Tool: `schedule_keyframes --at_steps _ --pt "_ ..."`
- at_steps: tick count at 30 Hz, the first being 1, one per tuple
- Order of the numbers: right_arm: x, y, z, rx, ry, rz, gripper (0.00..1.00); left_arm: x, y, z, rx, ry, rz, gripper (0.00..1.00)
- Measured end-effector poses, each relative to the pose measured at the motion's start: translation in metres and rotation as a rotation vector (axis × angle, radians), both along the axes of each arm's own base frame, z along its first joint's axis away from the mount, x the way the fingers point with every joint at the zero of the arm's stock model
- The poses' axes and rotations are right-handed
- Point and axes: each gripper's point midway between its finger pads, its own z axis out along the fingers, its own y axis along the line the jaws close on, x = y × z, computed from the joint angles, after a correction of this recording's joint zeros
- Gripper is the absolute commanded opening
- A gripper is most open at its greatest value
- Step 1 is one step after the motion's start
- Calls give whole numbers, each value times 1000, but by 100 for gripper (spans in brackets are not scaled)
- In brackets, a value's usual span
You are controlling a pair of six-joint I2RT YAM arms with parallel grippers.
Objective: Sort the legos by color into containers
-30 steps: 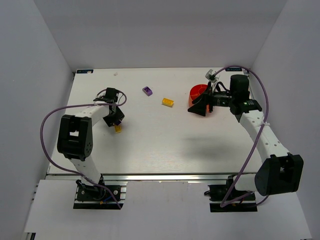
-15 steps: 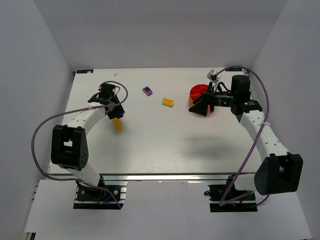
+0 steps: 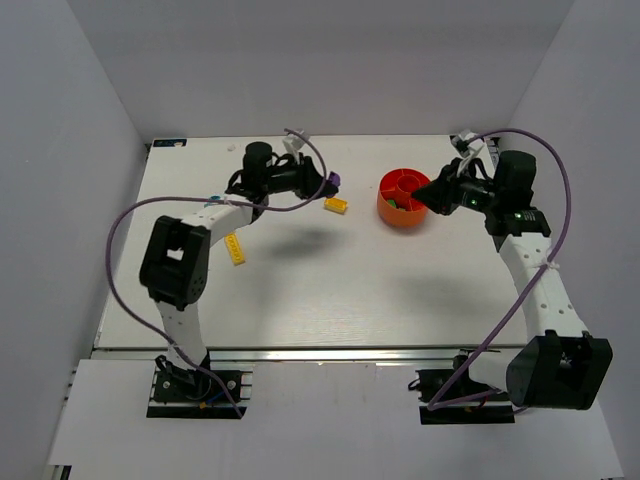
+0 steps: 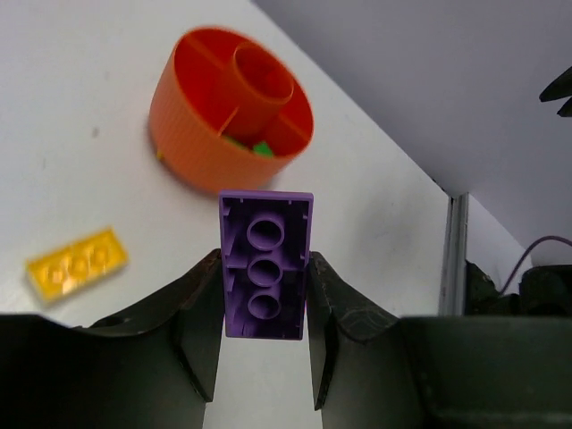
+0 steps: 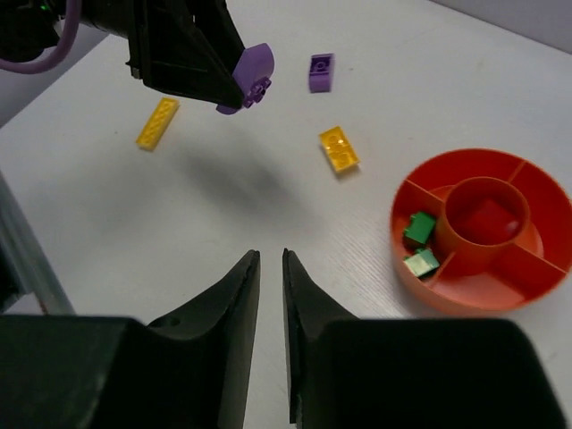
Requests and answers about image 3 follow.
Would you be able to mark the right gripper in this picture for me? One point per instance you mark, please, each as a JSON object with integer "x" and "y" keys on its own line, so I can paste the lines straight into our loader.
{"x": 448, "y": 188}

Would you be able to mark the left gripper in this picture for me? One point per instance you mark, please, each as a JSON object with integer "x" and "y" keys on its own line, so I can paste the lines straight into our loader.
{"x": 308, "y": 178}

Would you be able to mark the purple lego brick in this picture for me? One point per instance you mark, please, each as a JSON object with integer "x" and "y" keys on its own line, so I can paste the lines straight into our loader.
{"x": 332, "y": 184}

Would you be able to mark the large yellow lego brick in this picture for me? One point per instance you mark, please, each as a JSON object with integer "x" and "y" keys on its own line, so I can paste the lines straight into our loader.
{"x": 336, "y": 205}

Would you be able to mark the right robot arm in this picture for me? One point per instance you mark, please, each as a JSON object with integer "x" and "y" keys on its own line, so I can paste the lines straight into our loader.
{"x": 541, "y": 354}

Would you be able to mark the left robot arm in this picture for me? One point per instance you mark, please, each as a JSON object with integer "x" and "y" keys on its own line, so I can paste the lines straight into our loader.
{"x": 175, "y": 265}

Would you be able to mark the orange round divided container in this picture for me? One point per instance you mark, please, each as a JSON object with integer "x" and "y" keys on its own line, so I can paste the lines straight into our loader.
{"x": 399, "y": 184}

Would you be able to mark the small yellow lego brick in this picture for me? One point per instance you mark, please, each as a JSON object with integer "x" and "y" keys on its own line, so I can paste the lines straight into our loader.
{"x": 234, "y": 249}

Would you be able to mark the left corner label sticker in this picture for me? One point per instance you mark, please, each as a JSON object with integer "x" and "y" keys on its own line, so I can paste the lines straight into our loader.
{"x": 169, "y": 143}

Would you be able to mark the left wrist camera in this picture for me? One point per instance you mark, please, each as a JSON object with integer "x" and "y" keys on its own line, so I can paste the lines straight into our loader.
{"x": 294, "y": 141}

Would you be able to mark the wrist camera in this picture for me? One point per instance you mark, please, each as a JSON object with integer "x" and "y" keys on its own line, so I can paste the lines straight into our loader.
{"x": 467, "y": 145}
{"x": 294, "y": 141}

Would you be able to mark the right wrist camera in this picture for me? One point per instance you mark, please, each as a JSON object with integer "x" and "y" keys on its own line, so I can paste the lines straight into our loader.
{"x": 467, "y": 145}

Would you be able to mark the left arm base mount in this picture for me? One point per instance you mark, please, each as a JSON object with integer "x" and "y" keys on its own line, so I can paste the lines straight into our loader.
{"x": 176, "y": 393}

